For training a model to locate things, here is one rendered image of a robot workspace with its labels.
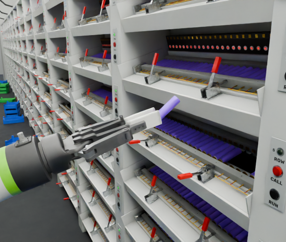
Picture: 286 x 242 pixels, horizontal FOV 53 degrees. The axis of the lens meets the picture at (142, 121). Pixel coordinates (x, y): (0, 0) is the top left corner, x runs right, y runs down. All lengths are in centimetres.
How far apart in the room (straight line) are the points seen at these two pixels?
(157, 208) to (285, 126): 58
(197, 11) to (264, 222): 44
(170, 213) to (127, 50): 56
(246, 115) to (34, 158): 39
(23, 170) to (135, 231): 74
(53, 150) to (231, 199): 38
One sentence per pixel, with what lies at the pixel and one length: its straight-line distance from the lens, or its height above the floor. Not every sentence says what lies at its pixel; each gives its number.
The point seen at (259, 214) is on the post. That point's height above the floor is 91.
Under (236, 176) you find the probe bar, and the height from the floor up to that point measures 93.
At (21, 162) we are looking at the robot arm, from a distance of 54.
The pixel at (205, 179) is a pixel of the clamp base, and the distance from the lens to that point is 71.
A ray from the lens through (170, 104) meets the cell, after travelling 60.
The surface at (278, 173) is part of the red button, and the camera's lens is 53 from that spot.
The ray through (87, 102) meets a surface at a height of 91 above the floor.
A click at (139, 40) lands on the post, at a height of 122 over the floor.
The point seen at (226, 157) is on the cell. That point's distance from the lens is 75.
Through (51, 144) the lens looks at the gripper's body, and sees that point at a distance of 55.
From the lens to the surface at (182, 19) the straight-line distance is 72.
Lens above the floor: 121
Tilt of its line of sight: 15 degrees down
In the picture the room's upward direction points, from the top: straight up
